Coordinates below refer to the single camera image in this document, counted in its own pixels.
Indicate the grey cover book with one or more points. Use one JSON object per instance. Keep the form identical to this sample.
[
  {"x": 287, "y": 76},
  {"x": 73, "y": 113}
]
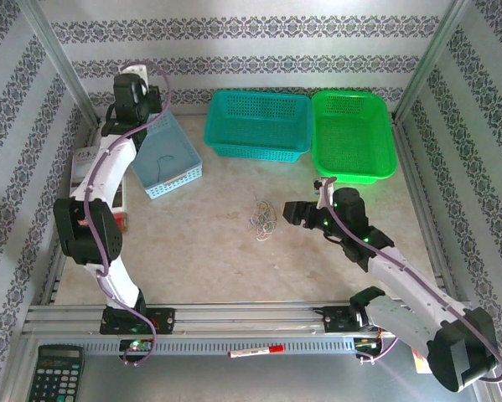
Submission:
[{"x": 79, "y": 167}]

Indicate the light blue plastic basket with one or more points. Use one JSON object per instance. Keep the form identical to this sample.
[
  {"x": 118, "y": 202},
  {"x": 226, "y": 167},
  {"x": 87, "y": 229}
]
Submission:
[{"x": 179, "y": 138}]

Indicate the aluminium frame post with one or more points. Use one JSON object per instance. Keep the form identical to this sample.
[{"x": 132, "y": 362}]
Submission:
[
  {"x": 60, "y": 58},
  {"x": 428, "y": 58}
]

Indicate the aluminium side rail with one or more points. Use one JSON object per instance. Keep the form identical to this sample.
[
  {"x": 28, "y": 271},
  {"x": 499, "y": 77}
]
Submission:
[
  {"x": 416, "y": 176},
  {"x": 51, "y": 289}
]

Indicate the teal plastic basket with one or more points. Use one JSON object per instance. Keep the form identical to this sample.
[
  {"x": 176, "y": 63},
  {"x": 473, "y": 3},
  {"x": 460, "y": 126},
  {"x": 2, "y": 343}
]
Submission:
[{"x": 255, "y": 125}]

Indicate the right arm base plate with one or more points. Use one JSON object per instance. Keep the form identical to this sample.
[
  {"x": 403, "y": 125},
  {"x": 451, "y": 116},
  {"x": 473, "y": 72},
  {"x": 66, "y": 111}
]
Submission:
[{"x": 338, "y": 320}]

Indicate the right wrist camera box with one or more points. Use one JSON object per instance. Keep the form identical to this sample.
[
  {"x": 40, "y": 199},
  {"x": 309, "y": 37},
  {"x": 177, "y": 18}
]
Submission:
[{"x": 317, "y": 184}]

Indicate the green plastic basket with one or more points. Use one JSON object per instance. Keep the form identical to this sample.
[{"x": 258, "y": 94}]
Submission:
[{"x": 351, "y": 138}]

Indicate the red USB drive package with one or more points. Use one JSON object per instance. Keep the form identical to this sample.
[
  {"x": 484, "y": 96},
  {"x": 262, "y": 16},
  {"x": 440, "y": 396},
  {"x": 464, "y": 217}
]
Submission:
[{"x": 418, "y": 364}]

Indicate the aluminium mounting rail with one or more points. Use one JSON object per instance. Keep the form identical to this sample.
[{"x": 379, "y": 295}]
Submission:
[{"x": 242, "y": 318}]

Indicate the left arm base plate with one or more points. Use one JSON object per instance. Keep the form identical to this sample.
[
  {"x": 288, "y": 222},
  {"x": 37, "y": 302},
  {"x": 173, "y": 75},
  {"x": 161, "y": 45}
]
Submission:
[{"x": 162, "y": 320}]

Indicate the red booklet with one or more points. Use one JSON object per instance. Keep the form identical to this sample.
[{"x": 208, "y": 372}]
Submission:
[{"x": 121, "y": 222}]

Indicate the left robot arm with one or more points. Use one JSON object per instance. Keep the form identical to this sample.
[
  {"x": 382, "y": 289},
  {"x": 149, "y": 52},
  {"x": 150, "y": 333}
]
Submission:
[{"x": 108, "y": 167}]

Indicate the small circuit board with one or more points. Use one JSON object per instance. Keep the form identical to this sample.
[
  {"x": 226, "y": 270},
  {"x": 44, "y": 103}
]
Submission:
[
  {"x": 135, "y": 345},
  {"x": 365, "y": 344}
]

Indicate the red capped marker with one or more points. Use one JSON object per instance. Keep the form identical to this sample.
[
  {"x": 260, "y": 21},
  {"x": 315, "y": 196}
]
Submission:
[{"x": 250, "y": 352}]

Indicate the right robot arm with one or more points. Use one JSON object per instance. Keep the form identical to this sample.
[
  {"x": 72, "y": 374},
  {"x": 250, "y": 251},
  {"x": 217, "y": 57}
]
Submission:
[{"x": 405, "y": 276}]

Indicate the black calculator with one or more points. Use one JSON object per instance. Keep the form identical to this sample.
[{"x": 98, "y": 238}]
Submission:
[{"x": 55, "y": 377}]

